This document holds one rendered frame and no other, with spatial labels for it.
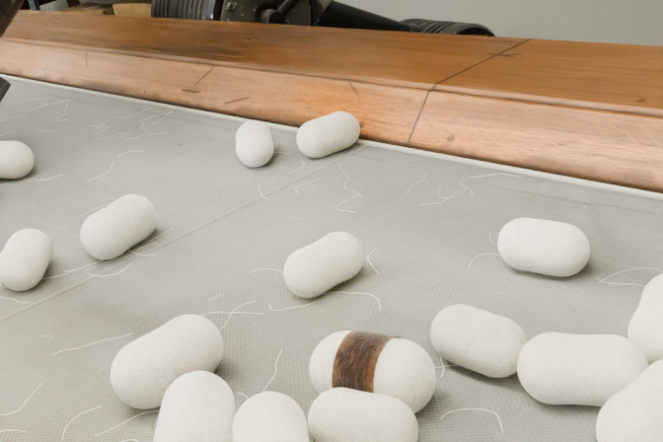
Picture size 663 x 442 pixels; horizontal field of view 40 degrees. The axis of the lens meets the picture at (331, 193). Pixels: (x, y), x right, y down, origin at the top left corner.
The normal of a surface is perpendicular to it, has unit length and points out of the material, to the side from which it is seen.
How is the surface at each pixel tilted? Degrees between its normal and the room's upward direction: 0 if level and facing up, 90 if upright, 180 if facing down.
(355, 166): 0
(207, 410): 33
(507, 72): 0
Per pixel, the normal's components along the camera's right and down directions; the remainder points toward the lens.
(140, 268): -0.17, -0.91
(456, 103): -0.62, -0.37
